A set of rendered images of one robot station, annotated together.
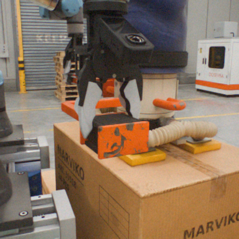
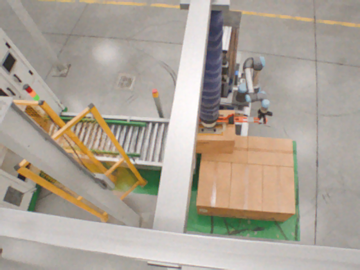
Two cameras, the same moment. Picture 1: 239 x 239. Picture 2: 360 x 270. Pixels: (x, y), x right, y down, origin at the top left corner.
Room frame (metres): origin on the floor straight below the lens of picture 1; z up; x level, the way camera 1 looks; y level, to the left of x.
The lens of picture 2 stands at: (1.63, -1.47, 3.96)
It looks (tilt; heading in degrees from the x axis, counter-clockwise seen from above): 62 degrees down; 130
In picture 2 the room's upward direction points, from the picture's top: 9 degrees counter-clockwise
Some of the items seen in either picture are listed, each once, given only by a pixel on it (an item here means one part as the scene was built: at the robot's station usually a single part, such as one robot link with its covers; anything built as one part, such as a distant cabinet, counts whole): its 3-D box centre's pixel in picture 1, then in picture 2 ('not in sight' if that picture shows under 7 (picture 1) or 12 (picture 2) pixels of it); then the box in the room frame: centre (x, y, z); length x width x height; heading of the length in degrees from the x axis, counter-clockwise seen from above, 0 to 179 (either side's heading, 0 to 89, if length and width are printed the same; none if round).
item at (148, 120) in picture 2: not in sight; (119, 120); (-0.48, -0.38, 0.50); 2.31 x 0.05 x 0.19; 25
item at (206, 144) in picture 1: (170, 128); (208, 130); (0.89, -0.16, 1.09); 0.34 x 0.10 x 0.05; 28
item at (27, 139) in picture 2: not in sight; (101, 195); (0.48, -1.42, 1.50); 0.30 x 0.30 x 3.00; 25
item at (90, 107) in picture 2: not in sight; (99, 177); (0.11, -1.26, 1.05); 0.87 x 0.10 x 2.10; 77
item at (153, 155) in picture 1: (116, 135); not in sight; (0.80, 0.01, 1.09); 0.34 x 0.10 x 0.05; 28
